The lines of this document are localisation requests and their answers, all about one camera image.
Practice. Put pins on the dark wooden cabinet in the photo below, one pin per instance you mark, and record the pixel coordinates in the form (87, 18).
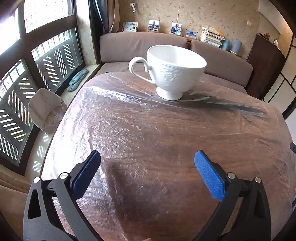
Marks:
(267, 61)

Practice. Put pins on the wall lamp fixture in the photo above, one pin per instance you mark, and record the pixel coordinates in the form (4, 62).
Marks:
(133, 5)

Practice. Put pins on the brown sofa cushion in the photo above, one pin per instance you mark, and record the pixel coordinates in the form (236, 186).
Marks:
(223, 64)
(123, 46)

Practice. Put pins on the brown sofa left cushion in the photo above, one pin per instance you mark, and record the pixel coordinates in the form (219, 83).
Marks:
(123, 46)

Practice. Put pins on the small teal cup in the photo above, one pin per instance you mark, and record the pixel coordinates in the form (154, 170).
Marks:
(225, 45)

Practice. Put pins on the large white teacup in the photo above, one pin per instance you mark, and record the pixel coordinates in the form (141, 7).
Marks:
(172, 69)

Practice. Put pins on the photo frame far left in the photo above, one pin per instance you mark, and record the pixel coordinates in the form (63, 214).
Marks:
(130, 27)

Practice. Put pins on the grey blue cylinder speaker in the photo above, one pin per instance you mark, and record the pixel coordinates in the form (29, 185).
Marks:
(235, 46)

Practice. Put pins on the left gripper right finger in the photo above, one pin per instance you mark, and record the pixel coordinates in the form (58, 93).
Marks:
(243, 210)

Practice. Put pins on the teal slippers on sill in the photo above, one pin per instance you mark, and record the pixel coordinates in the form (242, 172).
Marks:
(75, 81)

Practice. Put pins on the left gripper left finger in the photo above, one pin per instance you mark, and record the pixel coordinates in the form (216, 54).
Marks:
(41, 221)

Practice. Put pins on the stack of books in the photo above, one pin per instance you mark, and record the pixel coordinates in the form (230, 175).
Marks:
(212, 36)

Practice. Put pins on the photo frame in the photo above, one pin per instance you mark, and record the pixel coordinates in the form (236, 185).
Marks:
(153, 26)
(176, 28)
(130, 27)
(190, 34)

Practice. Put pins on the brown sofa right cushion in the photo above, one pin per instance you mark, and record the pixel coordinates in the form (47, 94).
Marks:
(223, 64)

